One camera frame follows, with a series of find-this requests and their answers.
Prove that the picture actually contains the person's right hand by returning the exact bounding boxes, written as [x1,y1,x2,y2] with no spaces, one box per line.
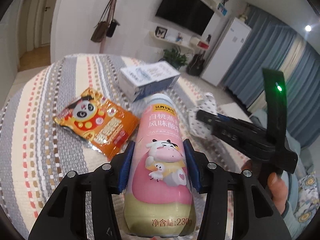
[267,172,289,216]

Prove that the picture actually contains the low white wall shelf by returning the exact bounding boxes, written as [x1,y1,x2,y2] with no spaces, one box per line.
[149,31,195,53]

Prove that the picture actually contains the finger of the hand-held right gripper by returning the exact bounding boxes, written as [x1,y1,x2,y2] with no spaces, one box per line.
[196,109,270,137]
[211,123,298,175]

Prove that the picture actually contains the green potted plant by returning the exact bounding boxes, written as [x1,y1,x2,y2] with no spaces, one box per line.
[162,47,188,69]

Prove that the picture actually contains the brown shoulder bag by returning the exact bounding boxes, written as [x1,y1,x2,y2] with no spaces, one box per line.
[90,0,113,43]

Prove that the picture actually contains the white blue cardboard box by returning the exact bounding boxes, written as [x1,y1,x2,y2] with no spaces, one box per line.
[118,60,181,103]

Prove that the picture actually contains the floral pillow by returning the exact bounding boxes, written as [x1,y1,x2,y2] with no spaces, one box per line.
[293,172,318,225]

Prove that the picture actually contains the blue cube wall shelf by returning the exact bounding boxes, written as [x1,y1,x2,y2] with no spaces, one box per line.
[217,2,229,16]

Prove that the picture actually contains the polka dot cloth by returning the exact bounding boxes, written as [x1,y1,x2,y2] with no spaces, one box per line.
[188,92,218,137]

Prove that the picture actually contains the black butterfly picture frame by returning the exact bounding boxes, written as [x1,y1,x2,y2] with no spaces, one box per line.
[155,26,169,39]

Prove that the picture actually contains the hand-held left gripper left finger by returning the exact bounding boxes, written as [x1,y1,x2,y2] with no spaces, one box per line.
[29,141,137,240]

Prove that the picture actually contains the black flat television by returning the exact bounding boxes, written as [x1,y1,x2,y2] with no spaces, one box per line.
[155,0,215,36]

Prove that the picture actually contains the pink coat rack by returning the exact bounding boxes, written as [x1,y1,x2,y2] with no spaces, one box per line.
[98,0,126,54]

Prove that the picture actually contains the red white wall box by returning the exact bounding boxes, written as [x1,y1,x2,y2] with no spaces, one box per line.
[191,35,209,50]

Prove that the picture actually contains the blue beige curtains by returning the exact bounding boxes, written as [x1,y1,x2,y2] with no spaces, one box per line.
[221,4,320,152]

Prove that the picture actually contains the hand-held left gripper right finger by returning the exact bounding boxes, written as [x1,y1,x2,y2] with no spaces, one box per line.
[182,138,292,240]

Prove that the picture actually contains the small flower pot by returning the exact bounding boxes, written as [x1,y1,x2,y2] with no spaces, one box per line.
[238,5,251,21]

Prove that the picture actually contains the orange panda snack packet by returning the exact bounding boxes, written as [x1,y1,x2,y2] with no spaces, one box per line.
[53,88,140,161]

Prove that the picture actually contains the white standing air conditioner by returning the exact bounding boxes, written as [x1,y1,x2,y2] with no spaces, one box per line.
[201,18,252,87]

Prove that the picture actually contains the white hallway door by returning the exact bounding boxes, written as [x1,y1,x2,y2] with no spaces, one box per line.
[37,0,55,47]

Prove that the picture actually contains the black acoustic guitar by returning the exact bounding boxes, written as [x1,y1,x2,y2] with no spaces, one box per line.
[187,52,206,77]

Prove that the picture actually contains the pink yogurt drink bottle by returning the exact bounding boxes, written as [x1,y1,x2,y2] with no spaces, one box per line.
[123,93,197,238]

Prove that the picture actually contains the small black shoulder bag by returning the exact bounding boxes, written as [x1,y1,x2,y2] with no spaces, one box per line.
[106,19,118,38]

